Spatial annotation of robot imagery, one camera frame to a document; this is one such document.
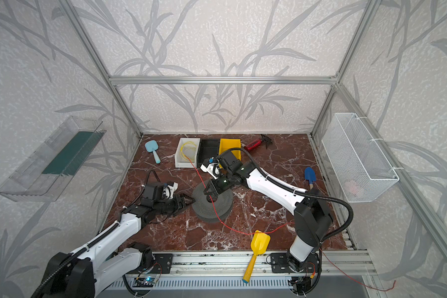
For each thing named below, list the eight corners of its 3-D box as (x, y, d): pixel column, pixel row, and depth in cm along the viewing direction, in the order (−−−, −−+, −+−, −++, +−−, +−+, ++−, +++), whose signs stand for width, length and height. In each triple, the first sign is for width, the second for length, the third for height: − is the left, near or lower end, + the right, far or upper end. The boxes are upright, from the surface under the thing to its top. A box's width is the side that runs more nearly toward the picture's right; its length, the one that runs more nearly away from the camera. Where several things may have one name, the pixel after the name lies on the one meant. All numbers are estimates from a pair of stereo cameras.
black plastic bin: (198, 167, 107) (196, 159, 100) (201, 147, 117) (199, 138, 110) (218, 167, 107) (217, 159, 100) (220, 147, 117) (219, 138, 110)
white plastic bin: (176, 168, 106) (173, 161, 100) (182, 145, 117) (179, 138, 111) (197, 168, 106) (195, 161, 100) (201, 145, 117) (199, 138, 111)
